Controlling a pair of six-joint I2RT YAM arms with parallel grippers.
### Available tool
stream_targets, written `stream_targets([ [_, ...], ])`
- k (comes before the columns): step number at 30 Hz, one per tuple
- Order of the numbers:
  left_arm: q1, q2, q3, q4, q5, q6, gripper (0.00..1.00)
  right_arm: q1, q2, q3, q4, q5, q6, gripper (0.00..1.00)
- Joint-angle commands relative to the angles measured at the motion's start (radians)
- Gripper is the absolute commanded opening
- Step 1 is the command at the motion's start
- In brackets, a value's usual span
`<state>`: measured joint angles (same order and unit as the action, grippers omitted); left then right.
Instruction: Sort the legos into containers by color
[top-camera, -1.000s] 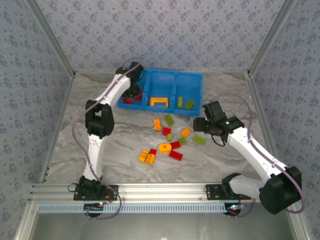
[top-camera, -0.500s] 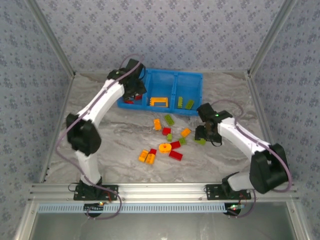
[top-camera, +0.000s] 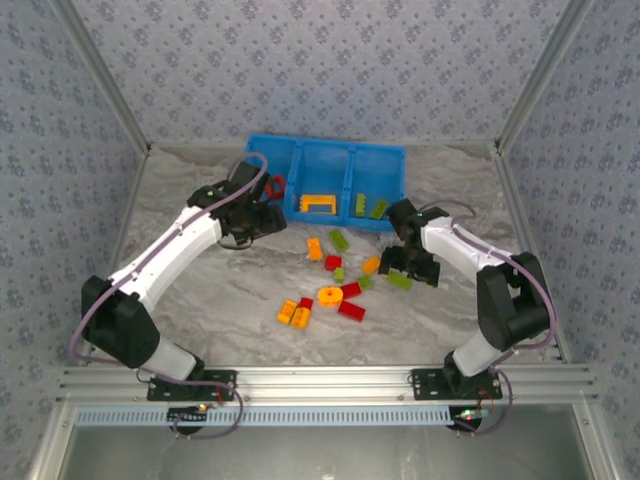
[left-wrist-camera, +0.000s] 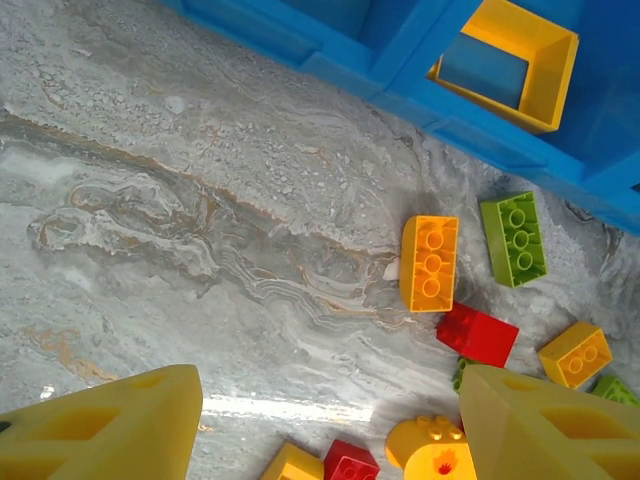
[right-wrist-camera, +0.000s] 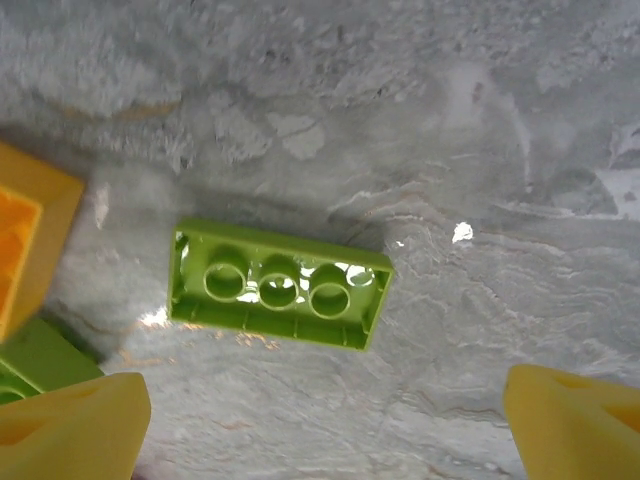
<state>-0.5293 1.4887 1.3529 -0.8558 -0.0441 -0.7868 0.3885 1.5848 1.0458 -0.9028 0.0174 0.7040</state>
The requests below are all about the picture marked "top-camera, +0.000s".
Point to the red frame lego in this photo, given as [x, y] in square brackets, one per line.
[274, 192]

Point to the small green lego brick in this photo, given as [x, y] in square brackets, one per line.
[339, 275]
[365, 283]

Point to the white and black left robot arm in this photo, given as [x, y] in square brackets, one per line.
[165, 250]

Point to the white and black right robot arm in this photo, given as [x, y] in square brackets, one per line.
[465, 250]

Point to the blue three-compartment plastic bin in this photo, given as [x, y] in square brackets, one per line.
[325, 165]

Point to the small red lego brick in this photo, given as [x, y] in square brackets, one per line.
[306, 303]

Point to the yellow round lego piece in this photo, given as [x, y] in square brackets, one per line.
[324, 297]

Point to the small black circuit board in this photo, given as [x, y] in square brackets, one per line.
[470, 417]
[187, 417]

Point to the yellow frame lego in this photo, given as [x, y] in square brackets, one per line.
[319, 200]

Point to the aluminium side rail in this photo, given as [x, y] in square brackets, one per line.
[131, 200]
[512, 200]

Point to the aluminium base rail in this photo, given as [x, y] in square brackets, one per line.
[325, 382]

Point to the aluminium corner post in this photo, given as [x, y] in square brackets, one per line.
[100, 75]
[545, 75]

